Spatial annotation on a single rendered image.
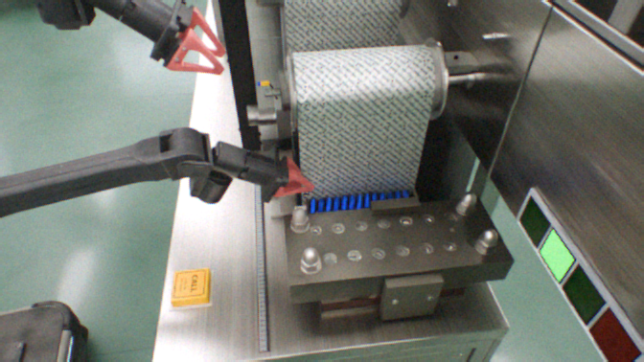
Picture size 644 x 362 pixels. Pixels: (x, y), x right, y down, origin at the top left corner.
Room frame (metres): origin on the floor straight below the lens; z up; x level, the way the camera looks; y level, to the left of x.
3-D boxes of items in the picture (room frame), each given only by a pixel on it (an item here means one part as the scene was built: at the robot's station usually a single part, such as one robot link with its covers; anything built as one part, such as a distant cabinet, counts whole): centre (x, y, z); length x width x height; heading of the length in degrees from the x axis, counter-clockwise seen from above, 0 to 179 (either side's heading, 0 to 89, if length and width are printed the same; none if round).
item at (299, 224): (0.53, 0.04, 1.05); 0.04 x 0.04 x 0.04
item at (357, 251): (0.51, -0.13, 1.00); 0.40 x 0.16 x 0.06; 98
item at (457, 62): (0.70, -0.25, 1.28); 0.06 x 0.05 x 0.02; 98
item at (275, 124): (0.69, 0.09, 1.05); 0.06 x 0.05 x 0.31; 98
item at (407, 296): (0.42, -0.16, 0.96); 0.10 x 0.03 x 0.11; 98
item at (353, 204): (0.60, -0.08, 1.03); 0.21 x 0.04 x 0.03; 98
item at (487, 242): (0.48, -0.30, 1.05); 0.04 x 0.04 x 0.04
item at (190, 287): (0.48, 0.26, 0.91); 0.07 x 0.07 x 0.02; 8
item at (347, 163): (0.62, -0.08, 1.10); 0.23 x 0.01 x 0.18; 98
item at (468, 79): (0.70, -0.24, 1.25); 0.07 x 0.04 x 0.04; 98
